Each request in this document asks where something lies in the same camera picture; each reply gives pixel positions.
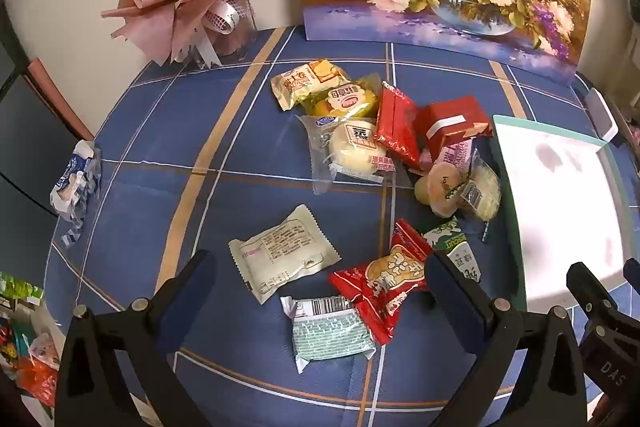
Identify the crumpled blue and white wrapper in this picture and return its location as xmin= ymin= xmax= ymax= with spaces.
xmin=49 ymin=139 xmax=102 ymax=248

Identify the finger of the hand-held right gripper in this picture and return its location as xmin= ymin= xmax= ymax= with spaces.
xmin=566 ymin=262 xmax=620 ymax=325
xmin=622 ymin=257 xmax=640 ymax=303

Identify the clear white bun packet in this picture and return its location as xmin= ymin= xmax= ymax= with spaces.
xmin=297 ymin=114 xmax=396 ymax=196

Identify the white rectangular device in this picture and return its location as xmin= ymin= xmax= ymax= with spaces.
xmin=582 ymin=87 xmax=621 ymax=142

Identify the white tray with teal rim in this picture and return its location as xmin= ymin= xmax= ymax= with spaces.
xmin=489 ymin=114 xmax=633 ymax=313

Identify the red rice cracker packet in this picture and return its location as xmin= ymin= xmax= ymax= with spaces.
xmin=328 ymin=219 xmax=436 ymax=346

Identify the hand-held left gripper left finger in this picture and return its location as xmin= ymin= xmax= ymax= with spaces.
xmin=54 ymin=249 xmax=221 ymax=427

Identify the pile of colourful bags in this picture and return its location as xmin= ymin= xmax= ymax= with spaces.
xmin=0 ymin=272 xmax=63 ymax=408

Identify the green and white biscuit packet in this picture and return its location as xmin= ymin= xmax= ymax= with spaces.
xmin=422 ymin=217 xmax=483 ymax=285

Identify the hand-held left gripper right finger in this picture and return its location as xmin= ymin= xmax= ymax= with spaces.
xmin=424 ymin=252 xmax=588 ymax=427

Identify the dark cabinet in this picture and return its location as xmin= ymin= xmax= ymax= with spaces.
xmin=0 ymin=0 xmax=96 ymax=278

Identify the cream white snack packet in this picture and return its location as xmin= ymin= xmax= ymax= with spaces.
xmin=228 ymin=204 xmax=341 ymax=305

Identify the red white-striped packet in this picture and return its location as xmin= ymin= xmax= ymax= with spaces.
xmin=415 ymin=96 xmax=493 ymax=152

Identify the yellow and white cake packet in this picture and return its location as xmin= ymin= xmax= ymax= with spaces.
xmin=271 ymin=59 xmax=348 ymax=112

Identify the teal snack packet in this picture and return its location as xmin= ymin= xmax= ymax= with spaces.
xmin=280 ymin=294 xmax=377 ymax=374

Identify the tan round pastry packet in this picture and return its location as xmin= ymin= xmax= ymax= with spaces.
xmin=414 ymin=162 xmax=471 ymax=219

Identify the red dotted wafer packet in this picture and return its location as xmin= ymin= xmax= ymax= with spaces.
xmin=374 ymin=81 xmax=423 ymax=170

